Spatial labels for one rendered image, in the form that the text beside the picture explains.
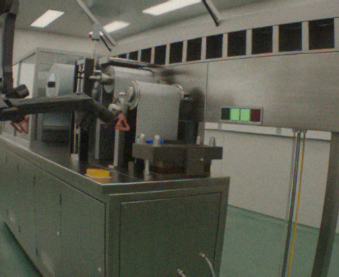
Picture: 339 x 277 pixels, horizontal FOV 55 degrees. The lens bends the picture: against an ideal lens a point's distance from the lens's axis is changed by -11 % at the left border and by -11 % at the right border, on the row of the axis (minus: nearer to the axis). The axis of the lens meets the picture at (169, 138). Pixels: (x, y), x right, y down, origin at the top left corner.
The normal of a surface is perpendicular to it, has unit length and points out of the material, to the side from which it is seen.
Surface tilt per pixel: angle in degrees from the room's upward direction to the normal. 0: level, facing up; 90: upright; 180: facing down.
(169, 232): 90
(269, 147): 90
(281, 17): 90
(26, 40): 90
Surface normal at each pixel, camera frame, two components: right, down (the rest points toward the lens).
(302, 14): -0.79, -0.02
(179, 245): 0.60, 0.08
